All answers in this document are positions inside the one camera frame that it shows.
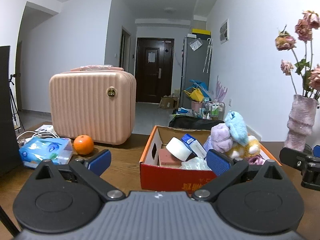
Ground white translucent plastic bag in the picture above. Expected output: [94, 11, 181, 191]
[180, 157, 211, 171]

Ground lilac fluffy sock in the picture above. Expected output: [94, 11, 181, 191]
[210, 123, 233, 153]

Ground light blue plush toy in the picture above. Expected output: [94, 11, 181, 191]
[225, 111, 248, 146]

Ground orange fruit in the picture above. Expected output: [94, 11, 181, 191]
[73, 134, 94, 155]

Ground blue white small box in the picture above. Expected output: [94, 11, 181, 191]
[181, 134, 207, 159]

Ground yellow plush paw toy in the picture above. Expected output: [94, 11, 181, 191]
[225, 135, 260, 159]

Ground pink satin scrunchie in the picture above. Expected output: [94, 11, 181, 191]
[248, 154, 265, 165]

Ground blue tissue pack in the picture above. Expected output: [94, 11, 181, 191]
[19, 137, 73, 168]

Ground white roll of tape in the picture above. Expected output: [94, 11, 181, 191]
[166, 137, 192, 161]

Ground purple textured vase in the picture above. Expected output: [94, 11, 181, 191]
[284, 94, 318, 152]

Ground pink sponge block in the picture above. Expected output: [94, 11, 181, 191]
[158, 148, 182, 168]

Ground red cardboard box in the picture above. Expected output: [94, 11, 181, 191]
[139, 125, 282, 194]

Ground black cloth on chair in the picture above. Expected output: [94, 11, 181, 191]
[169, 115, 224, 131]

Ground pink ribbed suitcase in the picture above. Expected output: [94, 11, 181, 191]
[49, 68, 136, 145]

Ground yellow bag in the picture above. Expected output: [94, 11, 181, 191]
[183, 88, 204, 102]

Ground brown cardboard box on floor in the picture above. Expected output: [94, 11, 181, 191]
[159, 96, 179, 109]

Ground dried pink rose bouquet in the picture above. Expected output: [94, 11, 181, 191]
[274, 10, 319, 101]

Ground dark brown entrance door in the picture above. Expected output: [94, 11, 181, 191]
[135, 37, 174, 103]

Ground folded umbrella on fridge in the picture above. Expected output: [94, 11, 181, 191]
[203, 38, 213, 74]

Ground yellow black box on fridge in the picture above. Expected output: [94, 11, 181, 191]
[191, 28, 211, 40]

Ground white electrical panel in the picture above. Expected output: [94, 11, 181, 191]
[220, 19, 229, 44]

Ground metal wire trolley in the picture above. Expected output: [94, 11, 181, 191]
[199, 101, 225, 120]

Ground white cables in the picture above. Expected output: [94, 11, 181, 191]
[16, 129, 60, 145]

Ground black camera tripod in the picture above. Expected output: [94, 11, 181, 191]
[8, 74, 25, 132]

